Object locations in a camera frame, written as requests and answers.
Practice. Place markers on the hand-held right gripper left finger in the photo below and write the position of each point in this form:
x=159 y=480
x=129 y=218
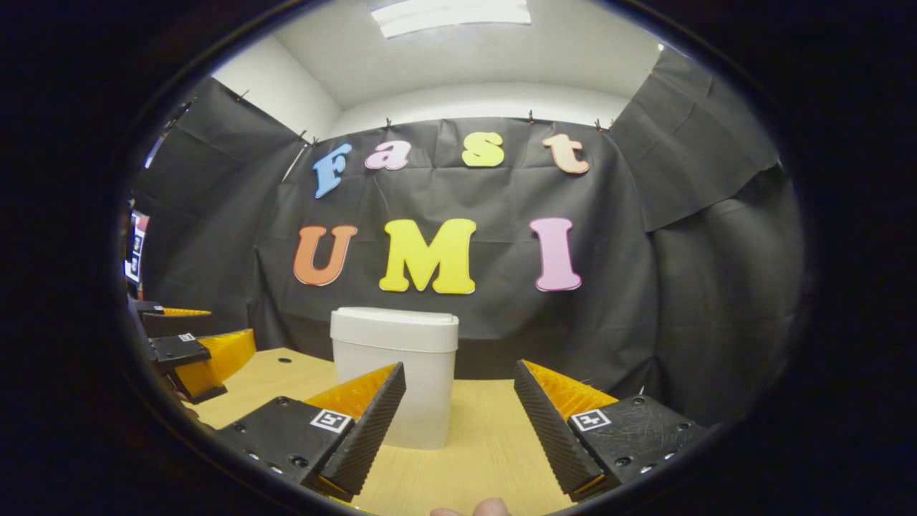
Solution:
x=365 y=430

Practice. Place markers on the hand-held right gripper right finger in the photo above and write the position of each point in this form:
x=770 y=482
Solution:
x=551 y=437

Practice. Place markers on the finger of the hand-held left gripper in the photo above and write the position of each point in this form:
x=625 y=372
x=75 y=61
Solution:
x=175 y=350
x=179 y=324

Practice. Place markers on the white desktop garbage bin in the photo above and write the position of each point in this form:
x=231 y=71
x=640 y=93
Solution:
x=394 y=337

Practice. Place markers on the wooden desktop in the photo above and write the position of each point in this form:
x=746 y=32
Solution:
x=487 y=437

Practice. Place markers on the computer monitor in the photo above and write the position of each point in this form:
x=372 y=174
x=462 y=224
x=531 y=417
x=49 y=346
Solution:
x=136 y=247

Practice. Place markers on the black backdrop cloth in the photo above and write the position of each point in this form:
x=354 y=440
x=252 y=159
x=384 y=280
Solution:
x=501 y=315

